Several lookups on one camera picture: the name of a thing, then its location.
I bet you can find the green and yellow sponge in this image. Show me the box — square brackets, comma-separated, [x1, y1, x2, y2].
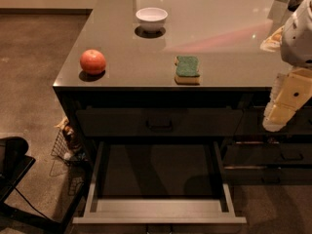
[175, 56, 200, 85]

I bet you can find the black chair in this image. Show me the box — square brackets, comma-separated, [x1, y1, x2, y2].
[0, 136, 35, 204]

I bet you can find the black floor cable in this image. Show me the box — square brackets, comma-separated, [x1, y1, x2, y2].
[13, 186, 55, 222]

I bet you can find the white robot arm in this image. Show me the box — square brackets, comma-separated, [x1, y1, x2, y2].
[260, 0, 312, 132]

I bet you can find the orange round fruit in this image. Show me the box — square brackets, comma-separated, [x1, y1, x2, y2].
[80, 49, 106, 75]

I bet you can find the white ceramic bowl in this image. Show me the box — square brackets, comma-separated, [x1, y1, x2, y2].
[136, 7, 168, 32]

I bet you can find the dark top drawer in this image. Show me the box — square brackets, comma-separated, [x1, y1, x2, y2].
[76, 108, 243, 137]

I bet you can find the wire basket with items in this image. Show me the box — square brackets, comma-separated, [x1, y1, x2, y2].
[56, 117, 86, 164]

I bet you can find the dark drawer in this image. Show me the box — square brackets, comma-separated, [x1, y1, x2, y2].
[225, 168, 312, 185]
[223, 143, 312, 166]
[73, 142, 247, 234]
[76, 108, 243, 137]
[235, 107, 312, 136]

